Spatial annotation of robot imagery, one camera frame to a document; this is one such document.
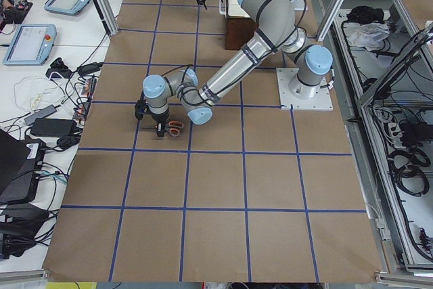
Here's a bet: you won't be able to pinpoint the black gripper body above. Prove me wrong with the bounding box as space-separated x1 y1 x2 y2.
152 112 169 130

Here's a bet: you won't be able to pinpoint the orange grey handled scissors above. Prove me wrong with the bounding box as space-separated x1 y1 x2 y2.
142 120 184 137

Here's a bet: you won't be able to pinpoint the dark wooden drawer cabinet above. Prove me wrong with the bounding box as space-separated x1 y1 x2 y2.
225 16 258 50

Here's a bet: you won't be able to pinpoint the near blue teach pendant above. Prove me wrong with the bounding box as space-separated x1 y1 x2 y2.
3 24 57 66

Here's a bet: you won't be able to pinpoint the white crumpled cloth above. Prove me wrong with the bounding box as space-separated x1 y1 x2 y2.
348 23 390 51

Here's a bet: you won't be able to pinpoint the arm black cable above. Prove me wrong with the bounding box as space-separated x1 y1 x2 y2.
158 64 210 104

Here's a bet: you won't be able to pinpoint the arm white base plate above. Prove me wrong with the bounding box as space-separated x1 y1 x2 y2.
276 68 333 111
290 0 309 12

